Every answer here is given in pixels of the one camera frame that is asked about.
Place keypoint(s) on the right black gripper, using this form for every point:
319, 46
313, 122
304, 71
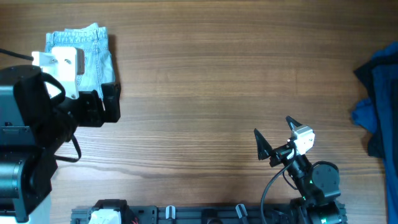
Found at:
265, 150

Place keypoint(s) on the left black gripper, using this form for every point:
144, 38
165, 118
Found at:
95, 114

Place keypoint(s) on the light blue denim shorts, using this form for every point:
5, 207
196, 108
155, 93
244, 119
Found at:
93, 40

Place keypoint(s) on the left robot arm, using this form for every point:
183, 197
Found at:
36, 119

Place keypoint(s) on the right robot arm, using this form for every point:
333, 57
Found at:
318, 183

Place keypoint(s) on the dark blue clothes pile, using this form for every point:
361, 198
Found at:
378, 114

